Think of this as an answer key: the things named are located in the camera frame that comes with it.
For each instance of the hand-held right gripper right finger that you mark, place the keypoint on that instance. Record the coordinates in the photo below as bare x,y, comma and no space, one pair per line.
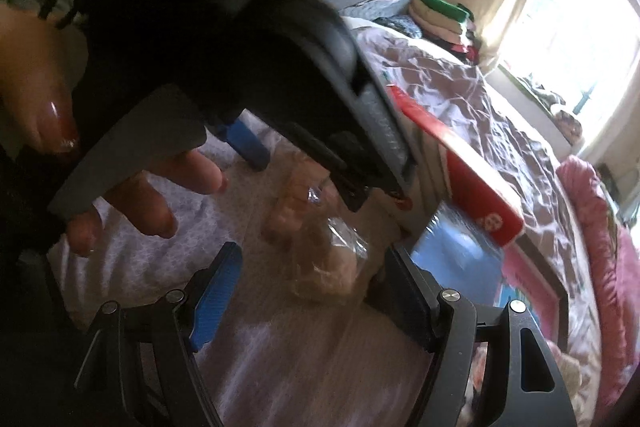
410,302

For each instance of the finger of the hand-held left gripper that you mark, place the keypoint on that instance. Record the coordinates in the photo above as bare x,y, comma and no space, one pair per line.
345,177
247,147

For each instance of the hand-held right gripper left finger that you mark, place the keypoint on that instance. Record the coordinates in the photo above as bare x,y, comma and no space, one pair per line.
215,297

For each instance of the pink plush toy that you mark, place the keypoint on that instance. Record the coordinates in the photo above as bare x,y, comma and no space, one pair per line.
290,207

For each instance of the cream plush toy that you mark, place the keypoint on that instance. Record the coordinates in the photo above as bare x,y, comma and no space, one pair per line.
330,267

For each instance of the person's left hand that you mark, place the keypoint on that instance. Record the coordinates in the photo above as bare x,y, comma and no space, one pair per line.
35,77

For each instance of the white dotted cloth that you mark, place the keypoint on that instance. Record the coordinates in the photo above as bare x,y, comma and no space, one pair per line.
165,267

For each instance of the dark blue box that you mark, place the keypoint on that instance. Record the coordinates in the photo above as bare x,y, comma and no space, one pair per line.
460,257

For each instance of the red tissue box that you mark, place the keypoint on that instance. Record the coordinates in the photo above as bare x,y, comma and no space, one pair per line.
475,177

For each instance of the blue patterned cloth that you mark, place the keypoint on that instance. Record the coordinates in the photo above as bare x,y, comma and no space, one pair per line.
400,27

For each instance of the purple printed blanket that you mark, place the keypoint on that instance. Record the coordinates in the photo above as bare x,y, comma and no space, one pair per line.
500,117

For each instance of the stack of folded clothes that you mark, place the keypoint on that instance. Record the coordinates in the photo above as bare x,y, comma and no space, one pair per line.
440,22

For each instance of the pink quilt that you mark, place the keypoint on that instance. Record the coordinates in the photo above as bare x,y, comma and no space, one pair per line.
610,257

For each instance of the yellow green printed cloth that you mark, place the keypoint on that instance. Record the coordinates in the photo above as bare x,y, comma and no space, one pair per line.
611,202

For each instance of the pile of blankets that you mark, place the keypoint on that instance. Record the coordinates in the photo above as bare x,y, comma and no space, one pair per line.
565,122

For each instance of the window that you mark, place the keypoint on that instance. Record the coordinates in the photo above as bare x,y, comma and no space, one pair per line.
575,32

